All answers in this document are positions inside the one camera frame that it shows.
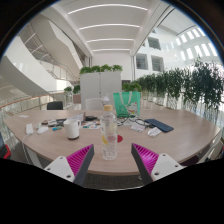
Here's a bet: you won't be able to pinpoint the tall white cabinet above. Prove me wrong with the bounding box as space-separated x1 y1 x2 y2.
79 70 123 111

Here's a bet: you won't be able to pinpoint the small potted green plant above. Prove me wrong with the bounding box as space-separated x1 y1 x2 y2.
63 85 74 108
72 84 82 104

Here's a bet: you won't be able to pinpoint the ceiling light strips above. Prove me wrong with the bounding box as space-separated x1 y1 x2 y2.
67 3 149 53

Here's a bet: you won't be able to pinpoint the white flat packet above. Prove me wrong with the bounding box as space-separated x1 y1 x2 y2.
129 124 147 133
147 126 163 138

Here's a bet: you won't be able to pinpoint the colourful sticker sheet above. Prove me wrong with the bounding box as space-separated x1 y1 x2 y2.
80 120 101 131

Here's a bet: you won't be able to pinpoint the white chair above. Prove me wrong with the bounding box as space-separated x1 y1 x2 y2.
84 97 104 111

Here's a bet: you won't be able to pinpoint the red chair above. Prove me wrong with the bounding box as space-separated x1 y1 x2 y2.
0 133 12 160

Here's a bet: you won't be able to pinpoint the green tote bag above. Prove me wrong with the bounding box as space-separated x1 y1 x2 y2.
113 91 142 118

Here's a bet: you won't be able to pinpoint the black chair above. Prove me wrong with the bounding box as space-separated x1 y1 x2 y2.
46 100 64 111

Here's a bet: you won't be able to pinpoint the small clear bottle white cap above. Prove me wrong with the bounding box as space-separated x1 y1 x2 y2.
101 94 111 107

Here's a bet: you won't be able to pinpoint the open white booklet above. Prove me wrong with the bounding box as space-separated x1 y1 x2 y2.
66 113 86 124

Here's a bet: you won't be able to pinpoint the tangle of black cables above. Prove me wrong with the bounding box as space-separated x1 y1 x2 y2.
117 115 153 129

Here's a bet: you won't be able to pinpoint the black flat device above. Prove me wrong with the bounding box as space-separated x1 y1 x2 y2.
84 115 99 122

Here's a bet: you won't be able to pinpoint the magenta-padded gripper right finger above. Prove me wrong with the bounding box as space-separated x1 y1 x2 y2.
130 142 186 186

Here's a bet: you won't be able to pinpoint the white mug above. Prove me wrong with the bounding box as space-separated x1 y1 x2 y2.
63 118 82 141

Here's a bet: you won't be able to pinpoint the clear plastic water bottle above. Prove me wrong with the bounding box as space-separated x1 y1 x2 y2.
99 104 119 161

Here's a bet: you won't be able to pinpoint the row of green potted trees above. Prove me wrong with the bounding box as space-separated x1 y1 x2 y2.
134 58 224 124

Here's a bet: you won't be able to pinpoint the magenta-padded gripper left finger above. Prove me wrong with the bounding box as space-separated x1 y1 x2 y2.
43 143 95 187

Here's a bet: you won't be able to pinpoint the white computer mouse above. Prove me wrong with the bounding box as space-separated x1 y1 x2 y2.
36 126 50 135

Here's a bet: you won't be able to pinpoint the white power strip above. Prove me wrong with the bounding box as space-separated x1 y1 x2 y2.
25 123 35 136

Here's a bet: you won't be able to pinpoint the wooden planter with plants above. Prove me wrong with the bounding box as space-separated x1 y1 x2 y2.
121 81 143 93

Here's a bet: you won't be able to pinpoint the green plants atop cabinet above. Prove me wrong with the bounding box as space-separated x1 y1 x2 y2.
79 64 124 75

